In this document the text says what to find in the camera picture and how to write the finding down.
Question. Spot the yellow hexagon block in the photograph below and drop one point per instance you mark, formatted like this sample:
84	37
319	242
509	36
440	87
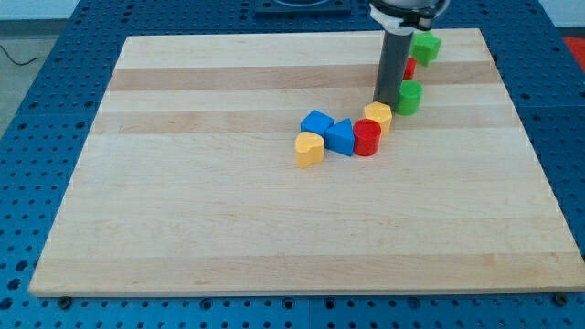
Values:
380	113

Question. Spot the blue triangle block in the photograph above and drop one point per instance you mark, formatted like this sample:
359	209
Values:
340	138

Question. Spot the green cylinder block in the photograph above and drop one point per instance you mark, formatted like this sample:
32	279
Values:
410	94

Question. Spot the blue cube block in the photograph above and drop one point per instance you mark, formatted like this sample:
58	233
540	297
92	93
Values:
316	122

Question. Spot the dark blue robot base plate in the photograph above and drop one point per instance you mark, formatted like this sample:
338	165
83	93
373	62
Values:
263	8

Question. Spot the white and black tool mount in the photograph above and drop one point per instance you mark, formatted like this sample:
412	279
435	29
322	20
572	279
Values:
403	16

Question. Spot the yellow heart block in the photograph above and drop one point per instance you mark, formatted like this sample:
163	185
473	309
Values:
309	149

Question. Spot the green star block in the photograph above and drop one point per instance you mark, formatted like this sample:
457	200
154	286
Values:
425	48

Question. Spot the light wooden board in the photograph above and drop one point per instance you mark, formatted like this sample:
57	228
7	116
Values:
187	183

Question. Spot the red cylinder block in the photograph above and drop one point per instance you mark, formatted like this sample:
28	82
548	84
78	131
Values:
367	135

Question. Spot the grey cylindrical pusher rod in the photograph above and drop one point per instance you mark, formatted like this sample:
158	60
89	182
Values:
391	66

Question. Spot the red star block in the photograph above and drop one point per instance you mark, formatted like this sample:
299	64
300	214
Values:
410	69

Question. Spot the red object at right edge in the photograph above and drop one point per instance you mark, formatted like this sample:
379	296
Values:
576	47

